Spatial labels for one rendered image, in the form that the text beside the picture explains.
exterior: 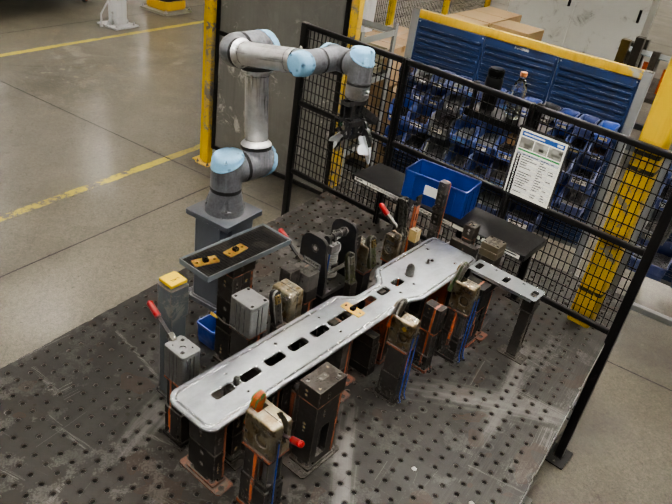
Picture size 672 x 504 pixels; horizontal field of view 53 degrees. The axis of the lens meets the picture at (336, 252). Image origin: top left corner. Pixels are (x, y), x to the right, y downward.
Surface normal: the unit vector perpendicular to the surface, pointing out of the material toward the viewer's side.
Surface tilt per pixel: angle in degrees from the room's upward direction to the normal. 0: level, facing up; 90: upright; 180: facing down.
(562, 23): 90
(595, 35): 90
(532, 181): 90
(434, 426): 0
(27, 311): 0
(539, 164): 90
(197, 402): 0
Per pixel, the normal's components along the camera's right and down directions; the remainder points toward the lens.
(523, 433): 0.14, -0.84
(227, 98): -0.58, 0.36
